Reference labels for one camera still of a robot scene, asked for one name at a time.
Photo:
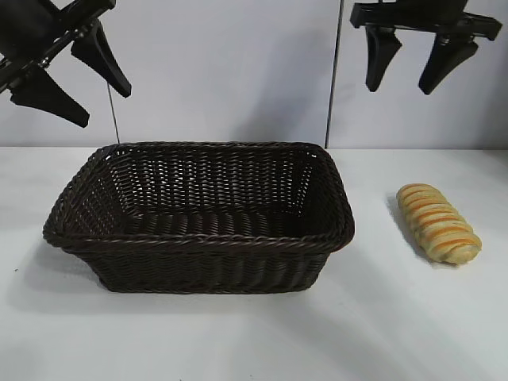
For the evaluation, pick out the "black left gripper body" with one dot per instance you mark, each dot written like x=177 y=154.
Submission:
x=28 y=31

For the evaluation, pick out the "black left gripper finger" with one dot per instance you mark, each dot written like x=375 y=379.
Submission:
x=49 y=99
x=101 y=57

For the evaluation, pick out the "dark brown woven basket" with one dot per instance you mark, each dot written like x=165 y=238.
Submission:
x=198 y=258

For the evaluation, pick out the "long striped bread loaf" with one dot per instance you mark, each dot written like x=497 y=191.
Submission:
x=436 y=222

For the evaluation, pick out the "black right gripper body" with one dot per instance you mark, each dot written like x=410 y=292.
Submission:
x=412 y=16

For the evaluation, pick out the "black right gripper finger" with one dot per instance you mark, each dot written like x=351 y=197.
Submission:
x=380 y=51
x=446 y=59

